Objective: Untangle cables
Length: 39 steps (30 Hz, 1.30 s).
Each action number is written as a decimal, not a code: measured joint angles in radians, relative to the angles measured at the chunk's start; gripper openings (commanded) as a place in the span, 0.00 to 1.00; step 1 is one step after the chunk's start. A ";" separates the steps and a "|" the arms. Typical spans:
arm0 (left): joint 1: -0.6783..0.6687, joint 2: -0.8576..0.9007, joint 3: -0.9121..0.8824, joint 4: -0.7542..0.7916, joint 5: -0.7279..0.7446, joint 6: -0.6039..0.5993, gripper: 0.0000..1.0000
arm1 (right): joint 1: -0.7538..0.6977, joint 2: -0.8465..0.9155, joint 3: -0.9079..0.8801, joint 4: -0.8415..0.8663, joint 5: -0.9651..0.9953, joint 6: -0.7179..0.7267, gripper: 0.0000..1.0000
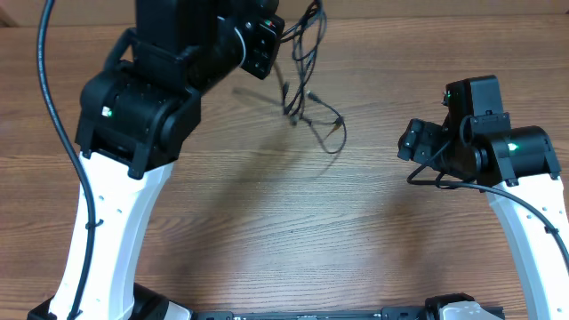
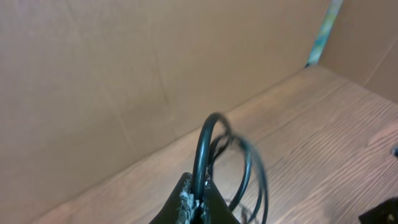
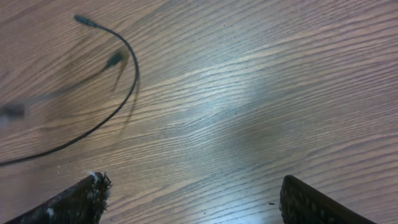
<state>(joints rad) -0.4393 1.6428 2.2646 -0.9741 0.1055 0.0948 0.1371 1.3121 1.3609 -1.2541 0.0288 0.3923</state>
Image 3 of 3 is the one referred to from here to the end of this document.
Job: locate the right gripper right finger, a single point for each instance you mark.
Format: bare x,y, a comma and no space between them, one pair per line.
302,204

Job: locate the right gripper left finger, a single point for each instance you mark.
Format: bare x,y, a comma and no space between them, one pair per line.
83,203

